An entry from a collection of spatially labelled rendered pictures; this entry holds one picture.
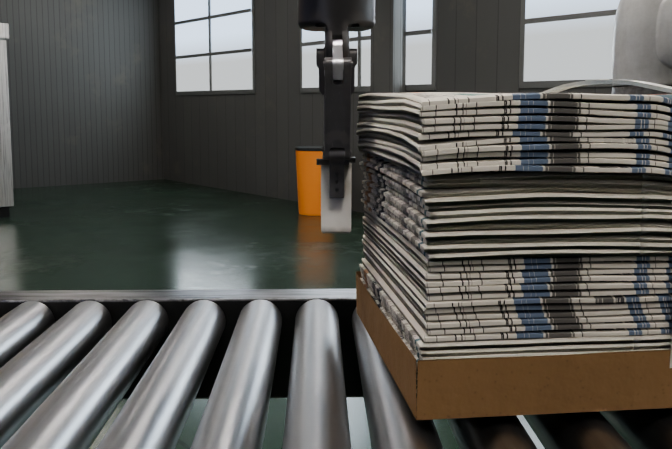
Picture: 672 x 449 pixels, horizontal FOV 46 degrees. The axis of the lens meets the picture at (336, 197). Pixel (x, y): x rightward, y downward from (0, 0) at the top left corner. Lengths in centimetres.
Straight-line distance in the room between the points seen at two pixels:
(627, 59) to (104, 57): 957
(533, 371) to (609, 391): 6
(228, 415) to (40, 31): 1002
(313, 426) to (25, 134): 993
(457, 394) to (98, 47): 1030
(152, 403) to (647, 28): 116
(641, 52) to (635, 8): 8
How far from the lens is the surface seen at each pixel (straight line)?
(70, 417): 63
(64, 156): 1058
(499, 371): 56
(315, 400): 61
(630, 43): 155
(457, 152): 52
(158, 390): 65
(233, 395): 63
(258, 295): 93
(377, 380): 67
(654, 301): 61
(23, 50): 1045
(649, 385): 61
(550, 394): 58
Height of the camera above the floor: 102
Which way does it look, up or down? 7 degrees down
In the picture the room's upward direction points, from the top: straight up
